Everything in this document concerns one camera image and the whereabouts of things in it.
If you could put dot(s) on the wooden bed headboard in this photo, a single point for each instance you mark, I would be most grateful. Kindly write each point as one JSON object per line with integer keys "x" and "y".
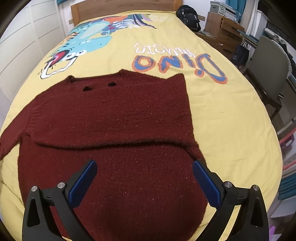
{"x": 86, "y": 10}

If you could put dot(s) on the yellow dinosaur print bedspread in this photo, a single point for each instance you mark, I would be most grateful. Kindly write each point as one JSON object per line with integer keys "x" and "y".
{"x": 230, "y": 123}

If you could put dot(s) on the dark red knit sweater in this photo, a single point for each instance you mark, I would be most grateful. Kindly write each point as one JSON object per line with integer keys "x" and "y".
{"x": 138, "y": 128}

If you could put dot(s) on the dark paper shopping bag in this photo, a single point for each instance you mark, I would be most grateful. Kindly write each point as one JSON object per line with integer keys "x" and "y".
{"x": 240, "y": 55}

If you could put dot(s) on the brown wooden drawer cabinet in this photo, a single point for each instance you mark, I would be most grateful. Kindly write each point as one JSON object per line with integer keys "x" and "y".
{"x": 224, "y": 34}

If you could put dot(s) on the white storage box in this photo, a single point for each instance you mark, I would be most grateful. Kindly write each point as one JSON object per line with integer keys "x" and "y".
{"x": 217, "y": 7}

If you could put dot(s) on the grey green chair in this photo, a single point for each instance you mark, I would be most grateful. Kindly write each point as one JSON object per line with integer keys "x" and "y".
{"x": 268, "y": 69}

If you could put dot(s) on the white panelled wardrobe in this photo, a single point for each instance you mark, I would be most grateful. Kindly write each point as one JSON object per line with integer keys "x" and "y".
{"x": 33, "y": 32}

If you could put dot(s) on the black backpack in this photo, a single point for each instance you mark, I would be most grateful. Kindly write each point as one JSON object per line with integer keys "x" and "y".
{"x": 189, "y": 17}

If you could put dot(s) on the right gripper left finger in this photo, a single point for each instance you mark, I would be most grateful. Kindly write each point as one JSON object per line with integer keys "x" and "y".
{"x": 38, "y": 220}

